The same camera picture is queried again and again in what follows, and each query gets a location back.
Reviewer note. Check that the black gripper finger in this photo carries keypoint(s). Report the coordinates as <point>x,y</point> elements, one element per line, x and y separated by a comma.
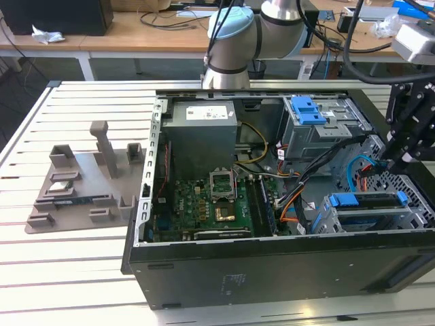
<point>396,108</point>
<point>421,142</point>

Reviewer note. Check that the hard disk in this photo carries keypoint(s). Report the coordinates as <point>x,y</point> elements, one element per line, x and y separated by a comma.
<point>343,199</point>

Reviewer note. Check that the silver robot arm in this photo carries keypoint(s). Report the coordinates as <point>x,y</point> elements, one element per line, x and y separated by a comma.
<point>238,40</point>

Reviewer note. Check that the metal disk bay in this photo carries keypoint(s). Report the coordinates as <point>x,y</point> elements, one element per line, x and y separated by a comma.
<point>374,211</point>

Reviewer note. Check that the crumpled clear plastic bag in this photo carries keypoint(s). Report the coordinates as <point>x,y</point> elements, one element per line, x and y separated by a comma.
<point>384,27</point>

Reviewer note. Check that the blue plastic latch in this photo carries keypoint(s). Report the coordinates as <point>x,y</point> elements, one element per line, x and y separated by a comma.
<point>307,112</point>

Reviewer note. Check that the metal drive cage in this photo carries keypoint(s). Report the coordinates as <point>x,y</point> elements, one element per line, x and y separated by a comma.
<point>306,142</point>

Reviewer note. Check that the silver flat box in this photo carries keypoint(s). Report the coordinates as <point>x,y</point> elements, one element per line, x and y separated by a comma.
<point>377,13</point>

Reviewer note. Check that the black pen cup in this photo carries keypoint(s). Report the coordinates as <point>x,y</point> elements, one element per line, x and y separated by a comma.
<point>343,24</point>

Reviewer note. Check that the black box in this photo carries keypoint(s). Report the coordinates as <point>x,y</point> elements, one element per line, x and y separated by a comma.
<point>312,30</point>

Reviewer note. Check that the blue RAM stick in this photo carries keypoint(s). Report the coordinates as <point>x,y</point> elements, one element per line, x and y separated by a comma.
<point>269,214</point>

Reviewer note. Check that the CPU socket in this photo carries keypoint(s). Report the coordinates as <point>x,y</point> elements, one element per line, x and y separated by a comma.
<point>222,186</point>

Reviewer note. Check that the black open PC case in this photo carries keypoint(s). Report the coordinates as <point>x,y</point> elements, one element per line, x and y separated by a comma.
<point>272,271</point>

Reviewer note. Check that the grey power supply unit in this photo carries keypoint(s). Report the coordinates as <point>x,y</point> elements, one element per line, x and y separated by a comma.
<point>200,146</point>

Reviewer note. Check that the gold chipset heat sink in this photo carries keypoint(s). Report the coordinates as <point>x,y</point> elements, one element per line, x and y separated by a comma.
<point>224,214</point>

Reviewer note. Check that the black graphics card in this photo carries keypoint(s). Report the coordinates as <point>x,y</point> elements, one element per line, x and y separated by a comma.
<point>221,234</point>

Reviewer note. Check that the green motherboard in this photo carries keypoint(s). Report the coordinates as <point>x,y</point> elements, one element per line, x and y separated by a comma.
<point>190,203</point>

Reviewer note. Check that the wooden desk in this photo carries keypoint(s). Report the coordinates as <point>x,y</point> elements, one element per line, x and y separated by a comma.
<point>136,37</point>

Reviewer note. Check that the grey parts rack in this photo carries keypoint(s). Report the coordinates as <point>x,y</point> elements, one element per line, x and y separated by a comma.
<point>88,176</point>

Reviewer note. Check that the dark RAM stick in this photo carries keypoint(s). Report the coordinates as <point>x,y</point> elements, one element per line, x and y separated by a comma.
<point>73,201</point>

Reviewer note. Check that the black computer tower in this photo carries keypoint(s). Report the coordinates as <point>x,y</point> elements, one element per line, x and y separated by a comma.
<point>68,17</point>

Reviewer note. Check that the silver CPU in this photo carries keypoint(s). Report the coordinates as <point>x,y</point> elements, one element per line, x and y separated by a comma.
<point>59,186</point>

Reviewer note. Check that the crumpled white paper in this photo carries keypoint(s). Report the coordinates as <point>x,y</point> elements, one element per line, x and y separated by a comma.
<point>47,35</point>

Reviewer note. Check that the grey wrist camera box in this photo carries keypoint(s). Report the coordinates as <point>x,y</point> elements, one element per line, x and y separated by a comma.
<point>414,42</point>

